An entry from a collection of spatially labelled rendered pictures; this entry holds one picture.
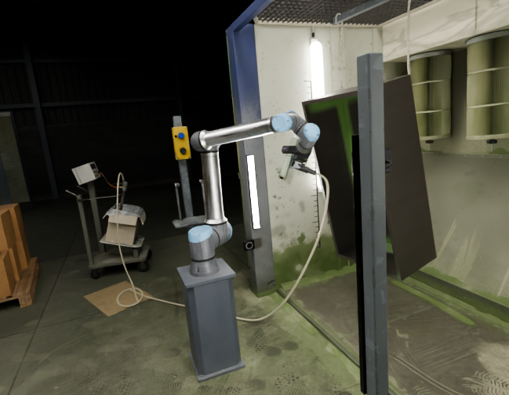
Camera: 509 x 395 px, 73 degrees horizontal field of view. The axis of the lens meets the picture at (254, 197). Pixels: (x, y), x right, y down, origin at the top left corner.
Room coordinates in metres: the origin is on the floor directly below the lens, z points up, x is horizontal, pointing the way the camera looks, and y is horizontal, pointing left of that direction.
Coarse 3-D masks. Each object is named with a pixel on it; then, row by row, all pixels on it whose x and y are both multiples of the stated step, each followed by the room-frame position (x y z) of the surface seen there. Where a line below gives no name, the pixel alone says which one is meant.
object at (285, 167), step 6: (294, 138) 2.22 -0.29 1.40; (294, 144) 2.19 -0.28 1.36; (288, 156) 2.13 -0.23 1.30; (288, 162) 2.10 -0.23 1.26; (282, 168) 2.07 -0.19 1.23; (288, 168) 2.08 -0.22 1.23; (294, 168) 2.12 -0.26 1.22; (300, 168) 2.10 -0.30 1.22; (306, 168) 2.11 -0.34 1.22; (282, 174) 2.04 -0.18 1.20; (312, 174) 2.11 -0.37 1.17
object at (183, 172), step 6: (174, 120) 2.86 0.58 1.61; (180, 120) 2.88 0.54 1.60; (174, 126) 2.88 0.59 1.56; (180, 162) 2.87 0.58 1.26; (186, 162) 2.88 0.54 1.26; (180, 168) 2.86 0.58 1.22; (186, 168) 2.88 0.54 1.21; (180, 174) 2.88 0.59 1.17; (186, 174) 2.88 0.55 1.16; (186, 180) 2.88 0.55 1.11; (186, 186) 2.87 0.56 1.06; (186, 192) 2.87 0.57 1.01; (186, 198) 2.87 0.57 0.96; (186, 204) 2.87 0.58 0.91; (186, 210) 2.86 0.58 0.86; (192, 210) 2.88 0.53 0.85; (186, 216) 2.88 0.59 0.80; (192, 216) 2.88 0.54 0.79
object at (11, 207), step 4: (12, 204) 4.07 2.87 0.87; (16, 204) 4.03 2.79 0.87; (0, 208) 3.80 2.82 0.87; (4, 208) 3.77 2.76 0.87; (8, 208) 3.77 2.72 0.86; (12, 208) 3.78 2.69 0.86; (16, 208) 3.94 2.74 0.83; (12, 212) 3.78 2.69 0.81; (16, 212) 3.89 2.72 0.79; (20, 212) 4.12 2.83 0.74; (12, 216) 3.78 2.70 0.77; (16, 216) 3.84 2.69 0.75; (20, 216) 4.06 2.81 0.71; (12, 220) 3.77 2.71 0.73; (16, 220) 3.79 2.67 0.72; (20, 220) 4.01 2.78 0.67; (16, 224) 3.79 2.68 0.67; (20, 224) 3.96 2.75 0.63; (16, 228) 3.79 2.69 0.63; (20, 228) 3.91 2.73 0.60; (16, 232) 3.78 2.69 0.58; (20, 232) 3.86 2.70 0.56; (16, 236) 3.78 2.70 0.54; (20, 236) 3.81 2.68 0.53
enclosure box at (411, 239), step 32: (320, 96) 2.42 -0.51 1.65; (352, 96) 2.50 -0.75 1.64; (384, 96) 1.97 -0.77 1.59; (320, 128) 2.51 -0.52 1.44; (352, 128) 2.57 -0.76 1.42; (384, 128) 1.96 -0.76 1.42; (416, 128) 2.08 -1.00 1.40; (320, 160) 2.50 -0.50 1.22; (416, 160) 2.08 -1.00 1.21; (352, 192) 2.63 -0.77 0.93; (416, 192) 2.08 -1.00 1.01; (352, 224) 2.62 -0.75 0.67; (416, 224) 2.08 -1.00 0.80; (352, 256) 2.46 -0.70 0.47; (416, 256) 2.07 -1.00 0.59
